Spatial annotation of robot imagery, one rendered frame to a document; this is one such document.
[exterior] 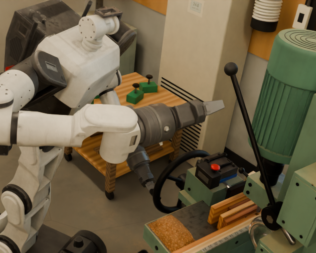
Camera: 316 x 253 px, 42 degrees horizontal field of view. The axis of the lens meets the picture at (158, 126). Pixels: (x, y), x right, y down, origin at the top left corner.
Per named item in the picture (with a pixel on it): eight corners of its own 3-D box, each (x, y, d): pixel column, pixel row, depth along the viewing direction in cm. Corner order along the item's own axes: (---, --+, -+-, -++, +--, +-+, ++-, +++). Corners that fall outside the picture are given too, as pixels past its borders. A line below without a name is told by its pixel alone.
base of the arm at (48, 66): (7, 115, 108) (-14, 76, 107) (32, 108, 120) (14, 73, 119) (52, 90, 103) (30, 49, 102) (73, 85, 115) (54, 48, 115)
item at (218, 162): (217, 160, 146) (220, 147, 143) (239, 178, 138) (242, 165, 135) (188, 170, 139) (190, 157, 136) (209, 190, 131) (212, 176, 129)
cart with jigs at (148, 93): (130, 131, 331) (136, 57, 297) (180, 167, 297) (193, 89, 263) (58, 159, 290) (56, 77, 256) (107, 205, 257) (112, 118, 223)
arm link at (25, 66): (-17, 84, 102) (8, 69, 114) (6, 114, 104) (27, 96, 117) (19, 62, 98) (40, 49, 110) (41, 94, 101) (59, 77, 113)
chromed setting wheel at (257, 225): (249, 237, 116) (260, 205, 110) (283, 269, 108) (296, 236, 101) (242, 241, 115) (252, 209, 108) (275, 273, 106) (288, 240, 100)
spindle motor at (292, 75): (276, 124, 124) (306, 24, 108) (324, 155, 113) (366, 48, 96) (234, 138, 115) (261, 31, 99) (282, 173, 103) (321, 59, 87)
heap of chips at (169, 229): (171, 214, 129) (172, 205, 127) (199, 244, 120) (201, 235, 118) (147, 224, 124) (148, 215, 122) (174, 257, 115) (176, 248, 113)
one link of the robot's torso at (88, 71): (-28, 92, 131) (0, 2, 109) (41, 59, 157) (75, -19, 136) (42, 153, 129) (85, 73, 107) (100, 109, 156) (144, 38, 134)
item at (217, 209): (249, 201, 138) (254, 186, 134) (253, 205, 137) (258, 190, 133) (207, 221, 128) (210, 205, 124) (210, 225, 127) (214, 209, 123)
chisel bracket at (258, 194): (256, 190, 130) (263, 168, 126) (291, 218, 121) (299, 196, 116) (240, 197, 126) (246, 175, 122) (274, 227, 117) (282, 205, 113)
